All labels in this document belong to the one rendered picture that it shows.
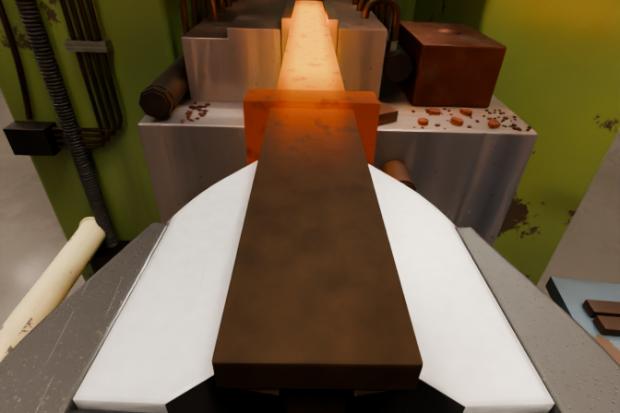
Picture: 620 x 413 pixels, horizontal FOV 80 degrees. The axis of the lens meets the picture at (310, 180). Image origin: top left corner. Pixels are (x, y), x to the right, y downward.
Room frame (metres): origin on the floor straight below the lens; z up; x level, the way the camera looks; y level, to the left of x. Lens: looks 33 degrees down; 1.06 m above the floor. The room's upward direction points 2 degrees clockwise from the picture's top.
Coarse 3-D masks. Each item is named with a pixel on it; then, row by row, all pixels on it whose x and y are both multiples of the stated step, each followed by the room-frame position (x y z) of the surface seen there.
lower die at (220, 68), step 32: (256, 0) 0.56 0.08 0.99; (288, 0) 0.49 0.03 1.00; (192, 32) 0.40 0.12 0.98; (224, 32) 0.40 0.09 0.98; (256, 32) 0.38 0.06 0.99; (288, 32) 0.38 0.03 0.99; (352, 32) 0.38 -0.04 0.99; (384, 32) 0.38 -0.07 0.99; (192, 64) 0.38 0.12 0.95; (224, 64) 0.38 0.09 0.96; (256, 64) 0.38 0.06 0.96; (352, 64) 0.38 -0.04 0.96; (192, 96) 0.38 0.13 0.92; (224, 96) 0.38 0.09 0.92
